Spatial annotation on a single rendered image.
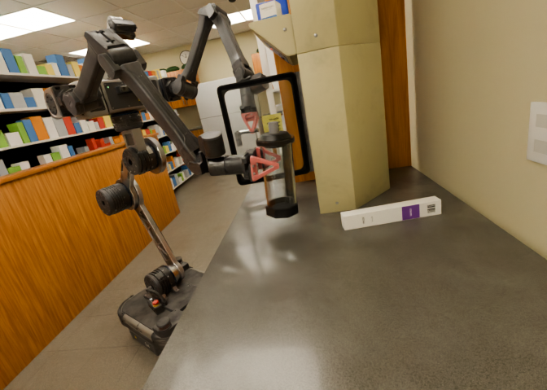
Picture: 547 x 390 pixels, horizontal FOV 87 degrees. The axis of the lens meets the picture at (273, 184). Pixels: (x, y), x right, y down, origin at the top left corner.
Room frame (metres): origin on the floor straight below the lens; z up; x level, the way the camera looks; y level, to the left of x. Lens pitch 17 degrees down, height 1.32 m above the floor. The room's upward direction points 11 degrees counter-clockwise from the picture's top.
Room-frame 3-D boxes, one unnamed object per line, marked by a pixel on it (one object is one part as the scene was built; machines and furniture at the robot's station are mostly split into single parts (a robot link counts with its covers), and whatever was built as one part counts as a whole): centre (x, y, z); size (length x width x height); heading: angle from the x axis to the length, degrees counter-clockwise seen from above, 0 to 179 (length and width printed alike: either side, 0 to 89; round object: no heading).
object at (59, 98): (1.24, 0.73, 1.45); 0.09 x 0.08 x 0.12; 141
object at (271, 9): (0.95, -0.09, 1.54); 0.05 x 0.05 x 0.06; 66
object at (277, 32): (1.00, -0.10, 1.46); 0.32 x 0.11 x 0.10; 171
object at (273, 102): (1.15, -0.01, 1.19); 0.30 x 0.01 x 0.40; 88
